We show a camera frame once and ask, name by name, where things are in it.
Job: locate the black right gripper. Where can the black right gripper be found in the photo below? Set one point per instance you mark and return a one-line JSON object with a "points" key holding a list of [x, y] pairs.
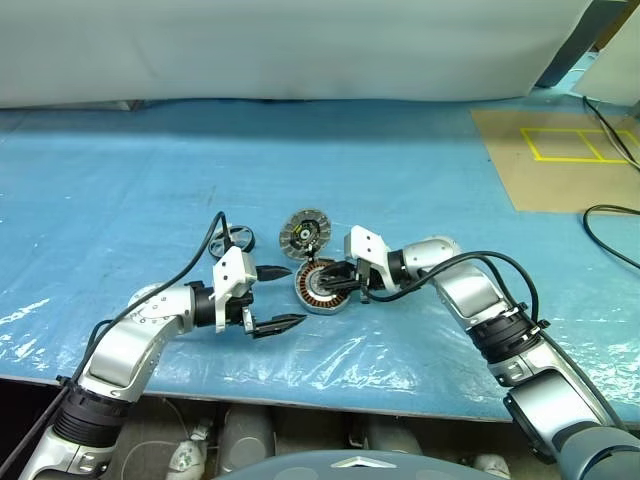
{"points": [[372, 282]]}

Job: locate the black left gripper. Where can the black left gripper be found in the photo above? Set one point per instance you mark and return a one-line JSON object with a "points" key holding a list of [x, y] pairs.
{"points": [[240, 307]]}

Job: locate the grey motor housing copper windings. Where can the grey motor housing copper windings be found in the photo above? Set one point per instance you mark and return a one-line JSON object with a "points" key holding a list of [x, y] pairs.
{"points": [[315, 300]]}

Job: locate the grey round motor lid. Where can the grey round motor lid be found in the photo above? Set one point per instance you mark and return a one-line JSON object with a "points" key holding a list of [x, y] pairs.
{"points": [[305, 234]]}

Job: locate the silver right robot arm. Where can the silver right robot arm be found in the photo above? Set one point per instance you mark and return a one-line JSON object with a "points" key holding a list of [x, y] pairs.
{"points": [[470, 290]]}

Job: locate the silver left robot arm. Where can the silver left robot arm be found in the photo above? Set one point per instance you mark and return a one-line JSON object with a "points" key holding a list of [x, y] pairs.
{"points": [[125, 345]]}

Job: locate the blue plastic table cover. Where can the blue plastic table cover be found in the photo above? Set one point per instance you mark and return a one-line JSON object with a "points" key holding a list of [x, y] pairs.
{"points": [[350, 165]]}

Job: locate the grey rounded cylinder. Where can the grey rounded cylinder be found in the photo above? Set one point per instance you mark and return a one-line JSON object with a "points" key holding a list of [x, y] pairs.
{"points": [[395, 435], [247, 437]]}

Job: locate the grey robot torso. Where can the grey robot torso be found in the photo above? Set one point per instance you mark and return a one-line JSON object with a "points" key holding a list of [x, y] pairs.
{"points": [[350, 467]]}

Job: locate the brown cardboard sheet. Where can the brown cardboard sheet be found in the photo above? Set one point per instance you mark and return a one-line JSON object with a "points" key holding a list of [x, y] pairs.
{"points": [[550, 185]]}

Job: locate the white backdrop sheet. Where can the white backdrop sheet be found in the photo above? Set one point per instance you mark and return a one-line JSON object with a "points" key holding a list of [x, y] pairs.
{"points": [[300, 50]]}

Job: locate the yellow tape rectangle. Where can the yellow tape rectangle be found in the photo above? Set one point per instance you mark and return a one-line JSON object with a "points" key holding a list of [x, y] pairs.
{"points": [[575, 160]]}

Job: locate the dark grey panel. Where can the dark grey panel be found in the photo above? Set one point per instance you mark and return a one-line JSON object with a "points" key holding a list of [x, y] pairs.
{"points": [[570, 45]]}

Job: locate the white box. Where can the white box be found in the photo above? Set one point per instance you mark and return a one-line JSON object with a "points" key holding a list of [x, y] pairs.
{"points": [[615, 75]]}

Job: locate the wooden board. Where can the wooden board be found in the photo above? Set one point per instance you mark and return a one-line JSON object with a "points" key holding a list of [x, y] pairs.
{"points": [[622, 25]]}

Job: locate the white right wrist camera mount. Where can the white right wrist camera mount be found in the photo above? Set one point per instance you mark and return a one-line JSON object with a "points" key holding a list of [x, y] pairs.
{"points": [[367, 245]]}

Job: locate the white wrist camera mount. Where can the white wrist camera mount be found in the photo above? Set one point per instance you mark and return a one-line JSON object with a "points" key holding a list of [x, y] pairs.
{"points": [[367, 245], [230, 272]]}

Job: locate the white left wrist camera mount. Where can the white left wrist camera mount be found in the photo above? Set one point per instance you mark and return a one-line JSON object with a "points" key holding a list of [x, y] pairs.
{"points": [[230, 272]]}

